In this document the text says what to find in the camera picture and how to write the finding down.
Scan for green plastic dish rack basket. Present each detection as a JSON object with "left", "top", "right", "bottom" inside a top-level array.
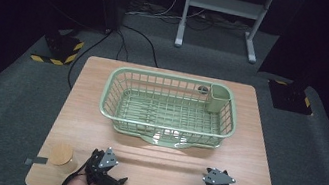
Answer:
[{"left": 94, "top": 62, "right": 244, "bottom": 158}]

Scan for black floor cable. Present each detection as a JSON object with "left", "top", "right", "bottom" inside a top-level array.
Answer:
[
  {"left": 112, "top": 23, "right": 166, "bottom": 69},
  {"left": 65, "top": 23, "right": 115, "bottom": 97}
]

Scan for green plastic cutlery cup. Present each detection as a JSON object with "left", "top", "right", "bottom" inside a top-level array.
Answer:
[{"left": 205, "top": 82, "right": 234, "bottom": 116}]

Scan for grey tape strip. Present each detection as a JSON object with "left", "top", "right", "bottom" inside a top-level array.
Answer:
[{"left": 24, "top": 154, "right": 50, "bottom": 169}]

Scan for black yellow striped stand base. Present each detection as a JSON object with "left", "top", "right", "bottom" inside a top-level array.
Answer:
[
  {"left": 29, "top": 24, "right": 87, "bottom": 70},
  {"left": 263, "top": 76, "right": 319, "bottom": 117}
]

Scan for white metal stand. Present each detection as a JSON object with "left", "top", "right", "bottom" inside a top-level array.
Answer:
[{"left": 173, "top": 0, "right": 277, "bottom": 67}]

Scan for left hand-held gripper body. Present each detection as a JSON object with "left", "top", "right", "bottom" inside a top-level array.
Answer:
[{"left": 82, "top": 143, "right": 123, "bottom": 185}]

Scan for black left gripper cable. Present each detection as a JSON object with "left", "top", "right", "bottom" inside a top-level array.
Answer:
[{"left": 59, "top": 156, "right": 90, "bottom": 185}]

